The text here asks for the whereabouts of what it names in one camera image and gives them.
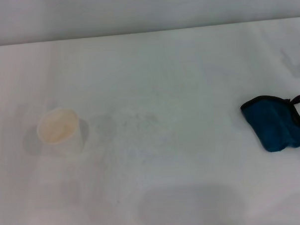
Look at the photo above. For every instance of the white paper cup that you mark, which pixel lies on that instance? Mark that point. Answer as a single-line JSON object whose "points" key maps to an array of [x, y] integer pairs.
{"points": [[61, 132]]}

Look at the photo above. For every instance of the blue rag with black trim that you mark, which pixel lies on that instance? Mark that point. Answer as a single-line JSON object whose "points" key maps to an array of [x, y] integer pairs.
{"points": [[270, 124]]}

